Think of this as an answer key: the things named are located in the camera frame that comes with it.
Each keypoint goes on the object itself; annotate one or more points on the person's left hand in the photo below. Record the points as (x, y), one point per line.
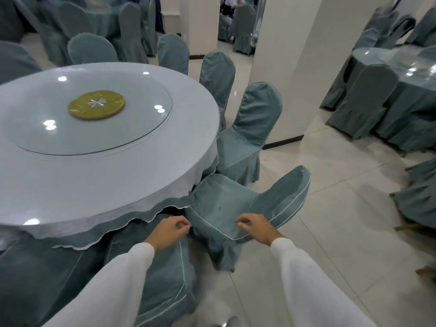
(168, 233)

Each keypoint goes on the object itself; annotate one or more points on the person's right hand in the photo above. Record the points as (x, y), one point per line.
(262, 231)

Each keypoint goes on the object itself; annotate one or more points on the cluster of teal banquet chairs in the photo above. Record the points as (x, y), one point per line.
(131, 37)

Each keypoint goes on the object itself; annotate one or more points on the person's left forearm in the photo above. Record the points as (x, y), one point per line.
(102, 289)

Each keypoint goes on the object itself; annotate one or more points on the person's right forearm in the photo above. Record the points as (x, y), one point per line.
(316, 289)

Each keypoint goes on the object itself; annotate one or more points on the person's left shoe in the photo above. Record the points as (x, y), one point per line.
(231, 321)

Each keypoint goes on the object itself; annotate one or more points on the round white clothed table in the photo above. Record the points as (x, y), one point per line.
(102, 180)

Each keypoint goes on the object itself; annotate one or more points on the round glass turntable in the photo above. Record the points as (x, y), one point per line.
(136, 115)

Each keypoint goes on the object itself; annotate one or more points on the gold turntable hub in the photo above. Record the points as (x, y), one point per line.
(78, 112)

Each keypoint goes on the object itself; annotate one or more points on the round teal table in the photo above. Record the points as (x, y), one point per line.
(408, 108)

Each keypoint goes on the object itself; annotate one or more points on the chrome corner guard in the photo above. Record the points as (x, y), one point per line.
(257, 20)

